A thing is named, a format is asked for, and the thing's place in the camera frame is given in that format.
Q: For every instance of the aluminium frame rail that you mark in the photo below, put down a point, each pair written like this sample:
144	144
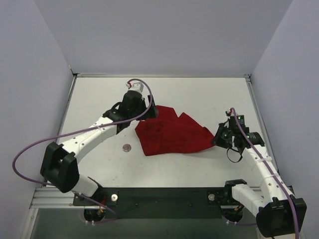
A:
52	198

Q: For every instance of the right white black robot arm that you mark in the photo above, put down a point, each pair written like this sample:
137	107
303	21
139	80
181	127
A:
277	211

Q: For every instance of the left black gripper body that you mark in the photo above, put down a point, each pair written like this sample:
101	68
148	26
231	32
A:
148	108

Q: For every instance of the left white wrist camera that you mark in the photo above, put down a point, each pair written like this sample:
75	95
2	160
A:
136	87

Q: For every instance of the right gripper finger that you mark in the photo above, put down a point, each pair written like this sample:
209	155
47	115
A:
219	134
225	143

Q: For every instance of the red t-shirt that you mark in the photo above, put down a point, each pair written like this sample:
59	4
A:
170	133

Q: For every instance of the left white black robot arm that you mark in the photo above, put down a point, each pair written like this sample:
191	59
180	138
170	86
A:
60	163

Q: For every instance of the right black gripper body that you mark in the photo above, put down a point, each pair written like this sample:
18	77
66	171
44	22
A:
222	137

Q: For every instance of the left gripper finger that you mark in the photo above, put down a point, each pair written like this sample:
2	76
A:
144	117
152	112

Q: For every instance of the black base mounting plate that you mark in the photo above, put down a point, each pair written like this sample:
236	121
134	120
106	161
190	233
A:
172	203

